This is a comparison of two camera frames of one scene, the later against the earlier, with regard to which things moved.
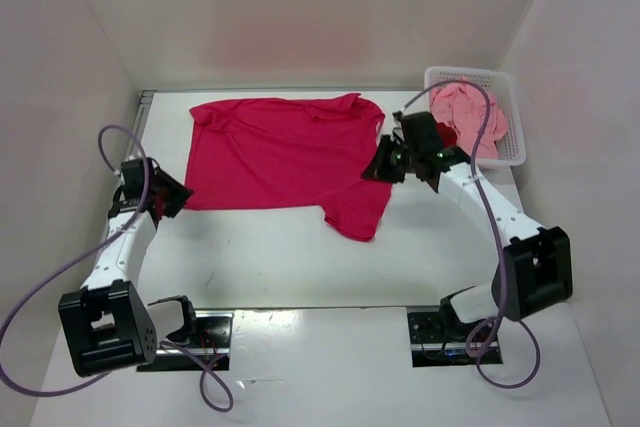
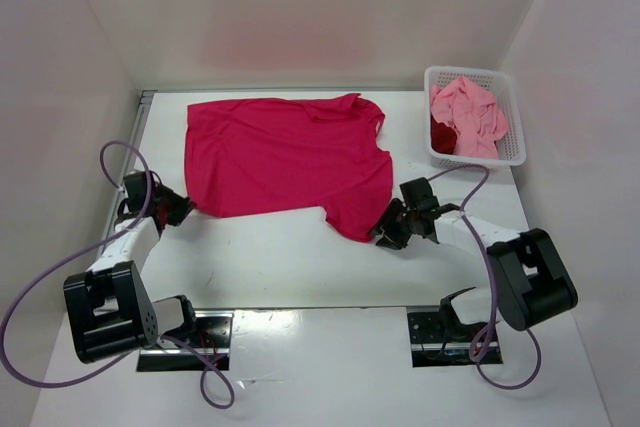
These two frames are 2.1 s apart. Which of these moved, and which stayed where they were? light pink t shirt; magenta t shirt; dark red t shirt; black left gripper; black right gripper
Moved: black left gripper; black right gripper
Stayed: light pink t shirt; magenta t shirt; dark red t shirt
